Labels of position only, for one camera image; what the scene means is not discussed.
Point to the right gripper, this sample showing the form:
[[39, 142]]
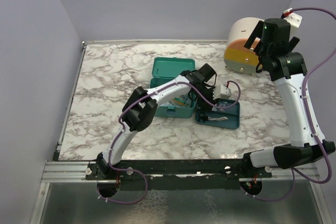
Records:
[[256, 33]]

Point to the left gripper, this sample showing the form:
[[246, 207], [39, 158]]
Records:
[[202, 106]]

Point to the orange teal bandage packet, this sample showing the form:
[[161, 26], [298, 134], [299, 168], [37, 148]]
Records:
[[182, 102]]

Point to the black-handled bandage scissors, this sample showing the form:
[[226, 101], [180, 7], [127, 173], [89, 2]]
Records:
[[202, 117]]

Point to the teal medicine kit box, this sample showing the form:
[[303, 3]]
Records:
[[164, 70]]

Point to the blue divided tray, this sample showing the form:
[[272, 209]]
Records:
[[215, 117]]

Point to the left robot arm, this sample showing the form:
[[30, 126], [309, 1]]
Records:
[[139, 111]]

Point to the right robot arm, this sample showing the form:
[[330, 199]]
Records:
[[287, 70]]

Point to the round pastel drawer cabinet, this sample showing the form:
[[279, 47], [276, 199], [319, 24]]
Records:
[[236, 57]]

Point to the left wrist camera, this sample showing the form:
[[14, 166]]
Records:
[[221, 92]]

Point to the black mounting rail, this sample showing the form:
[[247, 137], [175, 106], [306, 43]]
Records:
[[174, 174]]

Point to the aluminium frame rail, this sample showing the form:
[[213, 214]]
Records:
[[75, 172]]

